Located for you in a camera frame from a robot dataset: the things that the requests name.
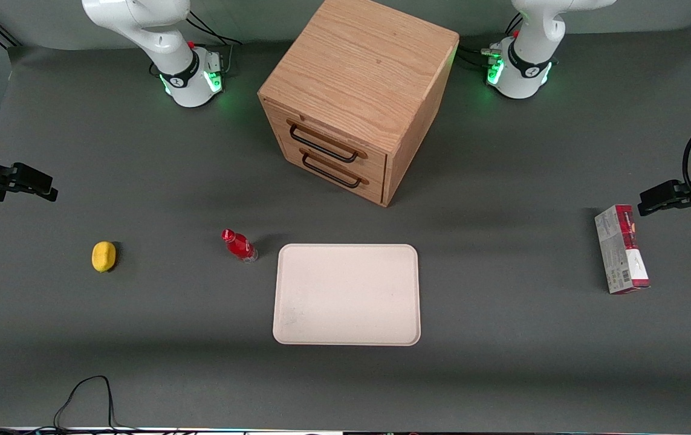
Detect red coke bottle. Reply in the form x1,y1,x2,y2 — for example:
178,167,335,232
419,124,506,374
221,228,258,264

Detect beige rectangular tray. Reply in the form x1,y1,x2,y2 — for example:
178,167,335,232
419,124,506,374
273,243,421,347

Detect grey and red carton box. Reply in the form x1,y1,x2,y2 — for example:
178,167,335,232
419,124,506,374
594,204,651,295

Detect yellow lemon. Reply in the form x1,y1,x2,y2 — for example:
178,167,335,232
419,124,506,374
91,241,117,273

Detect dark grey table mat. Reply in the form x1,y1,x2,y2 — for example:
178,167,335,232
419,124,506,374
0,23,691,431

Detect wooden drawer front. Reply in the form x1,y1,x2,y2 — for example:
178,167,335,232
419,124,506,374
284,145,386,205
262,98,388,177

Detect wooden drawer cabinet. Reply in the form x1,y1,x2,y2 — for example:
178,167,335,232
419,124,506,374
258,0,460,208

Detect black metal frame rail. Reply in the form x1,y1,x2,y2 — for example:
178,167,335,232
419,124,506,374
0,14,21,49

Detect black cable loop on table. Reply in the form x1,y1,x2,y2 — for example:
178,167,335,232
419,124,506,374
0,375,140,434

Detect black right arm base cables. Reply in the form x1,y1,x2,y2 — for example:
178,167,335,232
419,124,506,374
184,10,244,77

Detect black arm base cables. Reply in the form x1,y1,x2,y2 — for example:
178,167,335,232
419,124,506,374
456,12,525,71
184,10,244,77

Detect black left arm base cables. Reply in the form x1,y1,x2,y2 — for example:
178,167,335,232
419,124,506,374
456,12,525,71

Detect black drawer handle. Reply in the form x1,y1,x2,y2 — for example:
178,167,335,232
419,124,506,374
288,121,369,164
300,149,370,189

